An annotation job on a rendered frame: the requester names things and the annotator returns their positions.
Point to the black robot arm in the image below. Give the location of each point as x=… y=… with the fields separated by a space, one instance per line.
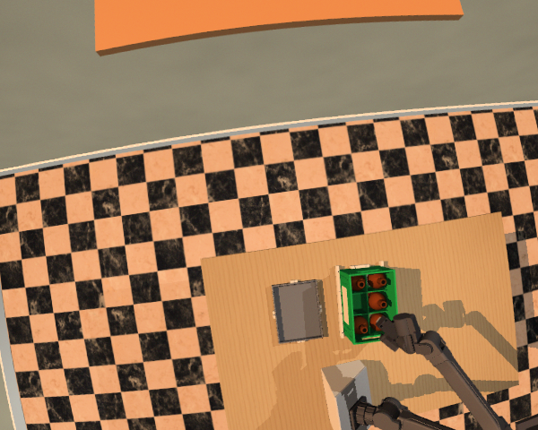
x=433 y=348

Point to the green plastic crate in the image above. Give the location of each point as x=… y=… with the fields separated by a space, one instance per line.
x=359 y=304

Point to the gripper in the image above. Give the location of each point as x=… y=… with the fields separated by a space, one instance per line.
x=388 y=343

